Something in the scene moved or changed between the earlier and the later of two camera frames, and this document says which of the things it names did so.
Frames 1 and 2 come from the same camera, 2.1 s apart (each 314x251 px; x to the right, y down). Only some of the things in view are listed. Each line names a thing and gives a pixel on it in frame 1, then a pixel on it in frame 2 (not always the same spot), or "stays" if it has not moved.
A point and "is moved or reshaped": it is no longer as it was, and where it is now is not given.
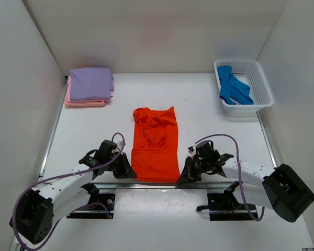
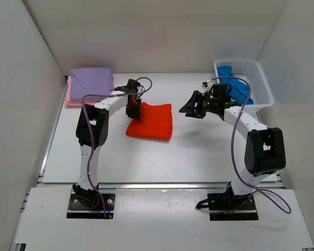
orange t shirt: [155, 153] is moved or reshaped
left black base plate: [101, 206] stays
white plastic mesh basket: [249, 71] stays
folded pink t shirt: [68, 101] stays
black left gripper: [119, 164] -> [133, 111]
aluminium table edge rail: [161, 185] stays
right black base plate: [224, 206] stays
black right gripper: [194, 167] -> [199, 104]
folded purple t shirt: [90, 83] stays
